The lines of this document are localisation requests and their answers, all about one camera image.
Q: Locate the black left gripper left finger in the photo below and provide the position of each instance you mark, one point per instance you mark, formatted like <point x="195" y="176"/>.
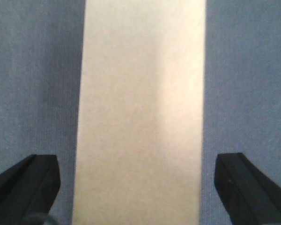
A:
<point x="28" y="190"/>

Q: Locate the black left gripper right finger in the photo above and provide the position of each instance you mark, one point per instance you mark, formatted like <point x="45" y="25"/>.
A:
<point x="248" y="196"/>

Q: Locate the brown cardboard package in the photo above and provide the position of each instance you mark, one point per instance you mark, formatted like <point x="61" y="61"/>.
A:
<point x="140" y="117"/>

